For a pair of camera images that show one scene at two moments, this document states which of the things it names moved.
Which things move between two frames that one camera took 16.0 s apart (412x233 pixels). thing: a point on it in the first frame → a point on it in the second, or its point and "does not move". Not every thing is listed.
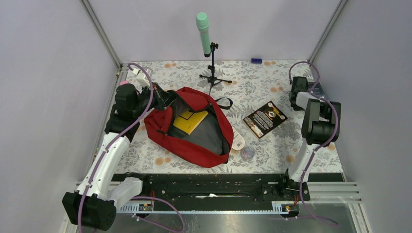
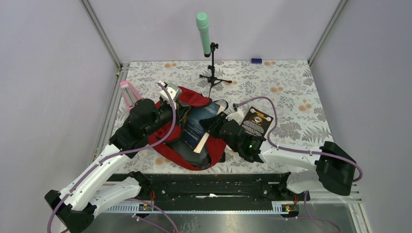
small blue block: [256, 60] does not move
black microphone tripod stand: [212, 79] does not move
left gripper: [163, 98] → [181, 110]
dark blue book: [317, 90] → [195, 135]
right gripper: [297, 108] → [212, 124]
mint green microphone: [202, 23] does not move
